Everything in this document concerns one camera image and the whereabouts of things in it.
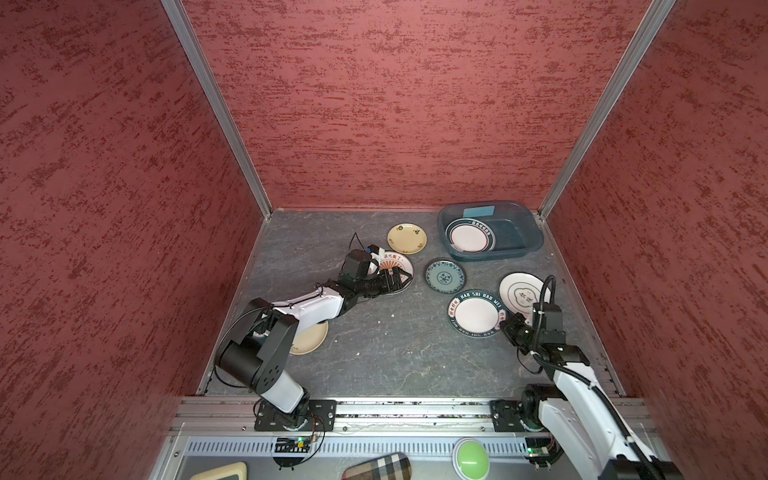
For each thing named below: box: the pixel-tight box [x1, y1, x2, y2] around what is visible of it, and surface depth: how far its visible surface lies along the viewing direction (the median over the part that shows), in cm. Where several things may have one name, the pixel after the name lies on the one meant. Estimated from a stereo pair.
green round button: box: [452, 437, 491, 480], surface depth 69 cm
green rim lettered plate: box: [447, 289, 508, 338], surface depth 93 cm
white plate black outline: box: [499, 272, 551, 316], surface depth 99 cm
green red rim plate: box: [445, 218, 497, 253], surface depth 113 cm
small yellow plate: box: [386, 222, 428, 255], surface depth 113 cm
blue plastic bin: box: [437, 200, 545, 262], surface depth 116 cm
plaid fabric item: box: [341, 452, 412, 480], surface depth 66 cm
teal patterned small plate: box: [424, 257, 467, 295], surface depth 103 cm
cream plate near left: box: [289, 321, 329, 355], surface depth 87 cm
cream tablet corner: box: [189, 462, 248, 480], surface depth 67 cm
